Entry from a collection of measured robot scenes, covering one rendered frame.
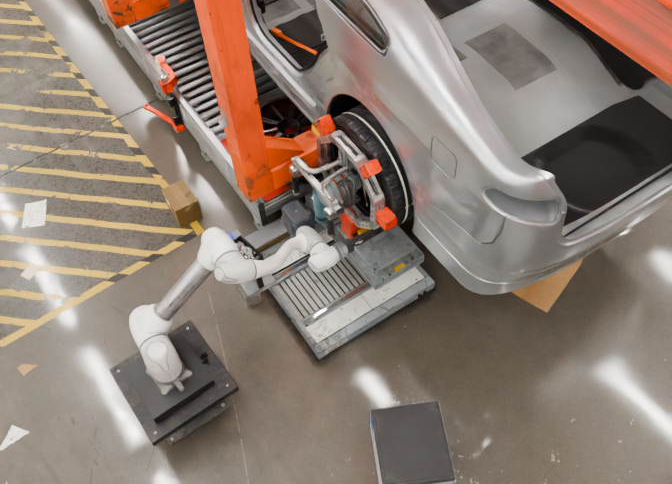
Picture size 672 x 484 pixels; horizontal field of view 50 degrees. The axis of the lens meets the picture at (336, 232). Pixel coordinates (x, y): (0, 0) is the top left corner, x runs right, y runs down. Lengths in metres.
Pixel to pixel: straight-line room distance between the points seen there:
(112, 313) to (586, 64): 3.12
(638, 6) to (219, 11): 2.25
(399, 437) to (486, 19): 2.44
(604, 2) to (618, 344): 3.29
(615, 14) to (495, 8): 3.31
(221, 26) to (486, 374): 2.33
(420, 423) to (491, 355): 0.77
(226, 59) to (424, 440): 2.03
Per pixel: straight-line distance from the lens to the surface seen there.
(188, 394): 3.83
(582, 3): 1.34
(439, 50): 3.10
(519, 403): 4.17
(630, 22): 1.32
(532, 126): 4.05
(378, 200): 3.59
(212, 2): 3.27
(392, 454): 3.63
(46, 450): 4.35
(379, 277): 4.29
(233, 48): 3.46
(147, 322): 3.75
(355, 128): 3.62
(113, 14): 5.50
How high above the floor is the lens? 3.77
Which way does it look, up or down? 54 degrees down
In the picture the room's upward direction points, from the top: 4 degrees counter-clockwise
